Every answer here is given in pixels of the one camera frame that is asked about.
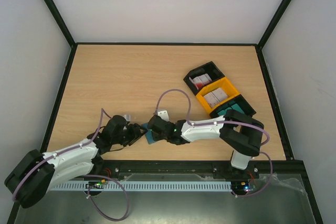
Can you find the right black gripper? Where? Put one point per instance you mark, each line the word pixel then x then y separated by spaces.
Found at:
pixel 153 125

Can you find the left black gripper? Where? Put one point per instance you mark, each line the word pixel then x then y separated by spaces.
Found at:
pixel 134 132

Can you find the teal card holder wallet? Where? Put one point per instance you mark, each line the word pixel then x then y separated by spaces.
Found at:
pixel 149 135

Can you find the black bin with red cards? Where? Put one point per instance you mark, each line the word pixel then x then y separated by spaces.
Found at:
pixel 210 68

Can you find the yellow bin with cards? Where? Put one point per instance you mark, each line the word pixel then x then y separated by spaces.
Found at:
pixel 223 83

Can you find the black bin with teal cards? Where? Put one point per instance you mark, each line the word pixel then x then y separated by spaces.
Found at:
pixel 238 103

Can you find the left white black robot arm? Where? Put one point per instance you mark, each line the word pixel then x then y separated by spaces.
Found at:
pixel 37 173

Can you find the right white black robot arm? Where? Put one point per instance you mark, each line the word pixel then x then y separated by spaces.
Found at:
pixel 241 132

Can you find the stack of cards yellow bin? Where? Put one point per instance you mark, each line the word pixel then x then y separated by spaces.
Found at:
pixel 215 97

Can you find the stack of white red cards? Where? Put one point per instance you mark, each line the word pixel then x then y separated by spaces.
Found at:
pixel 201 81

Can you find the teal card stack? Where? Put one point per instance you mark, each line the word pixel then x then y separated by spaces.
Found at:
pixel 234 106

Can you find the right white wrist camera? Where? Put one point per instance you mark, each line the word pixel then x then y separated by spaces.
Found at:
pixel 163 114

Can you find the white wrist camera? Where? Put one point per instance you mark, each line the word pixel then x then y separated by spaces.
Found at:
pixel 127 117
pixel 163 114

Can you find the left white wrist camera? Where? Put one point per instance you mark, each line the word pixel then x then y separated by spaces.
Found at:
pixel 127 117

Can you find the black aluminium frame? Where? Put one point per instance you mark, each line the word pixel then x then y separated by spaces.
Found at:
pixel 289 166

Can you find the light blue slotted cable duct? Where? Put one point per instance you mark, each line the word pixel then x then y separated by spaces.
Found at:
pixel 209 186

